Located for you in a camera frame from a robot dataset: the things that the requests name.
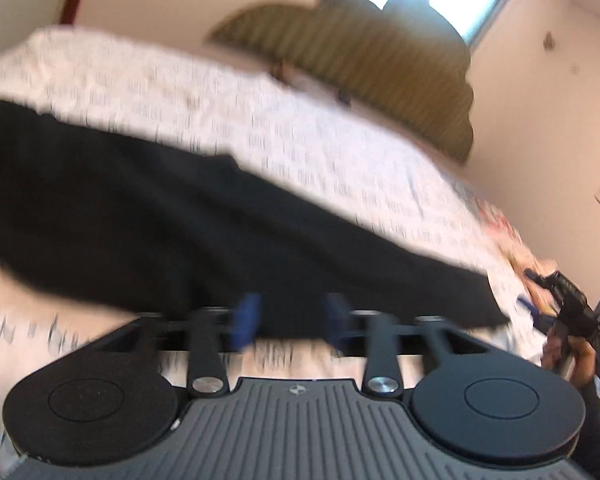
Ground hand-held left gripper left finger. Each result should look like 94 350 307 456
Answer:
91 292 262 400

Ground floral patterned cloth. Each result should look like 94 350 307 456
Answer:
460 180 563 313

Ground olive ribbed headboard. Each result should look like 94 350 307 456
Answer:
205 0 476 165

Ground person's right hand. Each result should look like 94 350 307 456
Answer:
541 327 600 390

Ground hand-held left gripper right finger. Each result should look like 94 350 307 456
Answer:
324 294 487 400

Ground black pants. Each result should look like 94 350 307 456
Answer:
0 100 512 341

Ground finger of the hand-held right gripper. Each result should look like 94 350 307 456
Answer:
524 268 557 291
516 297 553 333

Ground white script-printed blanket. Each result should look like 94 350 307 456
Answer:
0 25 563 480

